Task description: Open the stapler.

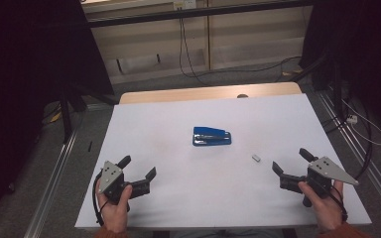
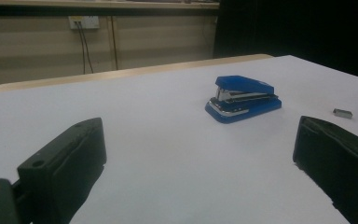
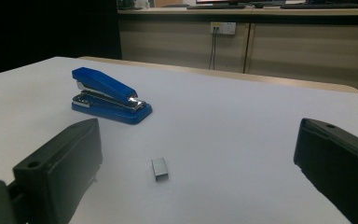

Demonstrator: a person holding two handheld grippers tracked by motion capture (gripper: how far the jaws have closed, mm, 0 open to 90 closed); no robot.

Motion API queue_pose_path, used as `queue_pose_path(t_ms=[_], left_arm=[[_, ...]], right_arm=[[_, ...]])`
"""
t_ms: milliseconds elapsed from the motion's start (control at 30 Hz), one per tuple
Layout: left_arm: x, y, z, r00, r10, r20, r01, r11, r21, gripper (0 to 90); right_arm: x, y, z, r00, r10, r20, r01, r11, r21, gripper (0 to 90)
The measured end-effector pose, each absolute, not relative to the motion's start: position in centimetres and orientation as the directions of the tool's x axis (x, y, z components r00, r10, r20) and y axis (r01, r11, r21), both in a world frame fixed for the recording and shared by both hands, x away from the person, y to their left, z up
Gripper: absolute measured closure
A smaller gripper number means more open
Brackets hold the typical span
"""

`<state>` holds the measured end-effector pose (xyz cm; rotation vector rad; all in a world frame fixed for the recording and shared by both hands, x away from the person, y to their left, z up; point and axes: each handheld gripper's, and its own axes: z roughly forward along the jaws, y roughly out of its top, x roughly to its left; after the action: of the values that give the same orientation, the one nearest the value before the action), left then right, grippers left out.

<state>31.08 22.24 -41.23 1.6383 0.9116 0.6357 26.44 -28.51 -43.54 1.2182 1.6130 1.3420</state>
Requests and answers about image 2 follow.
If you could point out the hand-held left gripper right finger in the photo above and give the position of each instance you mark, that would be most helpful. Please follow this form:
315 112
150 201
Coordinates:
338 161

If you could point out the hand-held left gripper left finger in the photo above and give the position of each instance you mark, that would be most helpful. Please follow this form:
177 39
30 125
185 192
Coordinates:
68 161

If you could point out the metal staple strip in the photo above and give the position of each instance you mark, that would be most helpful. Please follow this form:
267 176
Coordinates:
342 113

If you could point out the blue stapler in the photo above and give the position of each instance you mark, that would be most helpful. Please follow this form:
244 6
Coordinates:
245 84

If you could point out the wooden table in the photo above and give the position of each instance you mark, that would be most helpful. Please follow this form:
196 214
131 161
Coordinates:
74 79

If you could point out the black curtain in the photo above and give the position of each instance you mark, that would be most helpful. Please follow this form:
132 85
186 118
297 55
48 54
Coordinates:
292 28

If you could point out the black horizontal metal bar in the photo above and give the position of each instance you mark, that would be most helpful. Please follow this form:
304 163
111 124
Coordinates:
105 10

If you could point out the white wall socket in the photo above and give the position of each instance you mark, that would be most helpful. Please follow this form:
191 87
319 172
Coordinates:
88 22

